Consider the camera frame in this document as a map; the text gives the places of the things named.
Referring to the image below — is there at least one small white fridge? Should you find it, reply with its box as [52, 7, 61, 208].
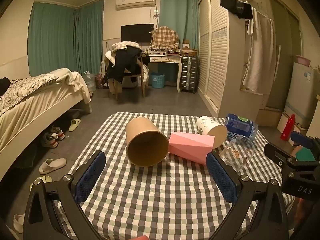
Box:
[283, 62, 320, 131]

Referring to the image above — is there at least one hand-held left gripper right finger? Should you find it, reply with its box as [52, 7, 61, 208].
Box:
[206, 151, 290, 240]

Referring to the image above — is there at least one blue laundry basket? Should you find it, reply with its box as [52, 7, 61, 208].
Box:
[150, 72, 166, 89]

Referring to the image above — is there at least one white dressing desk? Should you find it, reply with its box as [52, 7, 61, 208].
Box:
[146, 54, 183, 93]

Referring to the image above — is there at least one dark ribbed suitcase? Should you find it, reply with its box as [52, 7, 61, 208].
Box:
[179, 54, 198, 94]

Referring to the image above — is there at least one plaid cloth cover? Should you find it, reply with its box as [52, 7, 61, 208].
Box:
[150, 26, 181, 52]

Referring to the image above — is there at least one pink faceted cup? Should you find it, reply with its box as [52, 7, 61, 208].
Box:
[168, 131, 216, 166]

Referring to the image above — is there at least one clear glass cup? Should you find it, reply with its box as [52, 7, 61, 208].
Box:
[218, 135, 255, 173]

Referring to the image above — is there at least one cardboard box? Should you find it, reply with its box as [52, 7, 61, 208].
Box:
[181, 47, 198, 57]

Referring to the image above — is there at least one brown paper cup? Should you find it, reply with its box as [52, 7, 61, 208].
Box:
[125, 117, 170, 168]

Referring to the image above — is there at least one white hanging towel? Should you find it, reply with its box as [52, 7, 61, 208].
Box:
[242, 7, 275, 94]

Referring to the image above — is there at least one pink plastic basin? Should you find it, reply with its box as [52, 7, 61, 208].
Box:
[295, 54, 312, 67]

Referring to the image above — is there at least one blue plastic bottle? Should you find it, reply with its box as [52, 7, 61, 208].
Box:
[225, 113, 258, 141]

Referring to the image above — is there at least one narrow teal curtain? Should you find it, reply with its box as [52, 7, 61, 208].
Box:
[158, 0, 201, 50]

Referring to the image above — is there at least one chair with clothes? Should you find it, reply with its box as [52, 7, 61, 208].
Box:
[103, 41, 151, 93]

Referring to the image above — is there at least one person's right hand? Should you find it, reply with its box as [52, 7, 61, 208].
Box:
[295, 197, 311, 233]

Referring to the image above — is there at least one red patterned bag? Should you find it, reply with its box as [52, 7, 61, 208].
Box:
[94, 73, 104, 89]

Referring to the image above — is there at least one white slipper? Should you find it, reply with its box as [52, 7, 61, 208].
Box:
[39, 158, 67, 175]
[13, 213, 26, 234]

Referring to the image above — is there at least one black garment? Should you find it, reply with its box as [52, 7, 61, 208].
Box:
[0, 77, 12, 96]

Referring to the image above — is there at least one red water bottle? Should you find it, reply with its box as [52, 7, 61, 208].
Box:
[280, 114, 296, 141]

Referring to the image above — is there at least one white sneaker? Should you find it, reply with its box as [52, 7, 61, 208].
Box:
[41, 132, 59, 148]
[51, 126, 66, 141]

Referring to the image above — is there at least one wide teal curtain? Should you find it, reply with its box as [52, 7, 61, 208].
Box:
[28, 0, 105, 77]

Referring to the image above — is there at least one teal round object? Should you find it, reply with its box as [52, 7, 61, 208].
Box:
[292, 146, 317, 162]

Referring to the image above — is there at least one black flat television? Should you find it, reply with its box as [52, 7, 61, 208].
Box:
[121, 23, 154, 43]

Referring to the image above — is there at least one white leaf-print cup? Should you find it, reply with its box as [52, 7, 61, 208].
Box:
[195, 116, 228, 149]

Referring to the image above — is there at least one clear water jug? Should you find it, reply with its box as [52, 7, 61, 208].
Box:
[83, 71, 97, 92]

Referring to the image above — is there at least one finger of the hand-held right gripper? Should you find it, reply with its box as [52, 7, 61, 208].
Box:
[264, 142, 298, 167]
[290, 130, 317, 151]

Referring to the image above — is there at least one wooden chair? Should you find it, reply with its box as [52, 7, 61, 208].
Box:
[107, 54, 151, 102]

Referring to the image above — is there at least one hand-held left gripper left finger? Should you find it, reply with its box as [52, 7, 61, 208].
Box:
[24, 150, 107, 240]

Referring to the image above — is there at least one floral blanket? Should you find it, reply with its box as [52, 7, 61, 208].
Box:
[0, 73, 58, 113]

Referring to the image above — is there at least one white air conditioner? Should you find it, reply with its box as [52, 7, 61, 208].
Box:
[115, 0, 156, 11]

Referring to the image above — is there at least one checkered tablecloth table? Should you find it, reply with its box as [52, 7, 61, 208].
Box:
[57, 112, 296, 240]

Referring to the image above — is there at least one bed with cream sheet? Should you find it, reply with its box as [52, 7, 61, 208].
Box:
[0, 67, 93, 161]

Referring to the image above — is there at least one green slipper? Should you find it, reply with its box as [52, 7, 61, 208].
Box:
[68, 118, 81, 132]
[29, 175, 53, 191]

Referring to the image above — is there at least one white louvred wardrobe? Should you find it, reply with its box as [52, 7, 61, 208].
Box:
[197, 0, 253, 117]

